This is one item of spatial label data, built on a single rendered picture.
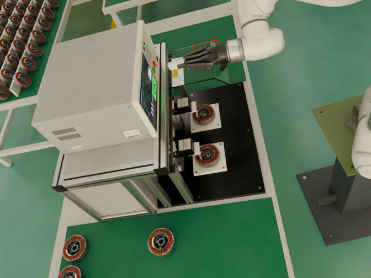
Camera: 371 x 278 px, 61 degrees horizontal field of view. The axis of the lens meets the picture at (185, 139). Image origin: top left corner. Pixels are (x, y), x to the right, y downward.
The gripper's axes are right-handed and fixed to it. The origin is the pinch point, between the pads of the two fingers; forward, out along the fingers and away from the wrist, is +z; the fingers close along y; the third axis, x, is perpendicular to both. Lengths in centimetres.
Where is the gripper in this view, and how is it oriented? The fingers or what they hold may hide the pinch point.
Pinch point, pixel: (176, 64)
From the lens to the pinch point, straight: 129.2
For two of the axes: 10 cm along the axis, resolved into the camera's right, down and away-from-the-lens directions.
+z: -9.7, 1.8, 1.9
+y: -0.4, -8.1, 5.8
